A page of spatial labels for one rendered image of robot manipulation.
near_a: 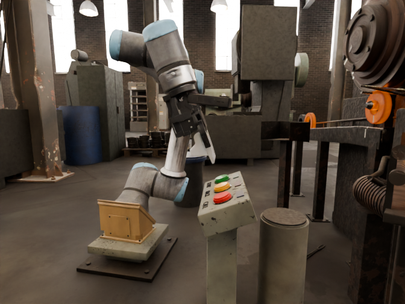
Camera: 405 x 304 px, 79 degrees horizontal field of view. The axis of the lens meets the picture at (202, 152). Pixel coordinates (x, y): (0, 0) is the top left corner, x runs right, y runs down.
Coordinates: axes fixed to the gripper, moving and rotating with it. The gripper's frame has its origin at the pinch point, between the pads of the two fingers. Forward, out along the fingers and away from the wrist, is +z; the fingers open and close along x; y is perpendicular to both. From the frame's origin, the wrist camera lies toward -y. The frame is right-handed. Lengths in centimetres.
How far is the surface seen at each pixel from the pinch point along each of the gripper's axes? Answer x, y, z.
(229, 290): 12.5, 6.2, 29.2
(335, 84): -710, -350, 25
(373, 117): -60, -74, 16
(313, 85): -1060, -415, 14
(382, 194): -20, -48, 34
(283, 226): 8.9, -10.8, 19.6
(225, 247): 12.5, 3.5, 18.4
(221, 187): 9.2, 0.0, 5.6
